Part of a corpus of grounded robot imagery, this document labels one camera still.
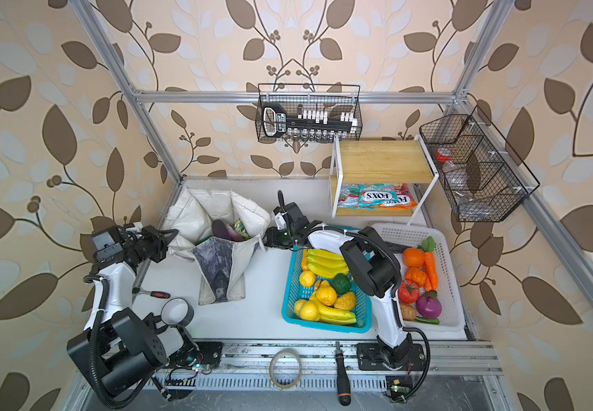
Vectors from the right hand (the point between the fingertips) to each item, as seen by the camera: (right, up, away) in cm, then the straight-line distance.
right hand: (263, 244), depth 91 cm
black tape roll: (-27, -21, -7) cm, 35 cm away
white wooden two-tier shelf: (+39, +28, -11) cm, 49 cm away
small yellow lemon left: (+16, -11, -6) cm, 20 cm away
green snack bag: (-9, +6, +2) cm, 10 cm away
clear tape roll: (+13, -35, -19) cm, 41 cm away
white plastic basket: (+60, -12, -12) cm, 63 cm away
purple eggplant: (-14, +5, -3) cm, 15 cm away
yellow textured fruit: (+22, -14, -11) cm, 28 cm away
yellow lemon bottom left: (+17, -17, -17) cm, 29 cm away
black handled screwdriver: (+26, -34, -21) cm, 47 cm away
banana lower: (+24, -20, -14) cm, 34 cm away
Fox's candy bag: (+37, +17, -4) cm, 41 cm away
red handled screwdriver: (-33, -16, -6) cm, 38 cm away
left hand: (-25, +7, -12) cm, 29 cm away
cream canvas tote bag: (-12, -4, -11) cm, 16 cm away
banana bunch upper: (+23, -7, -2) cm, 24 cm away
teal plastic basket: (+12, -16, -5) cm, 21 cm away
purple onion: (+54, -17, -13) cm, 58 cm away
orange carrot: (+58, -8, -5) cm, 59 cm away
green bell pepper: (+27, -12, -9) cm, 31 cm away
